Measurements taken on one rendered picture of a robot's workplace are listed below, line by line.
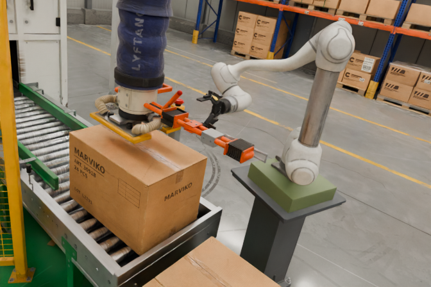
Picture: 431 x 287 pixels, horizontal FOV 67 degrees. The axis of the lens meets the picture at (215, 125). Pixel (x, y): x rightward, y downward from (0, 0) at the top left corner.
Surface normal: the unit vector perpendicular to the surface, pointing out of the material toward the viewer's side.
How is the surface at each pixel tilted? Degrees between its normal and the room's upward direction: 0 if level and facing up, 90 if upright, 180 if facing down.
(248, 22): 91
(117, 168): 90
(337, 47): 85
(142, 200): 90
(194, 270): 0
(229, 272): 0
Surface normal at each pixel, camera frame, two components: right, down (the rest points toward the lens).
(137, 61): 0.23, 0.14
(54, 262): 0.17, -0.91
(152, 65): 0.63, 0.18
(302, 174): -0.19, 0.49
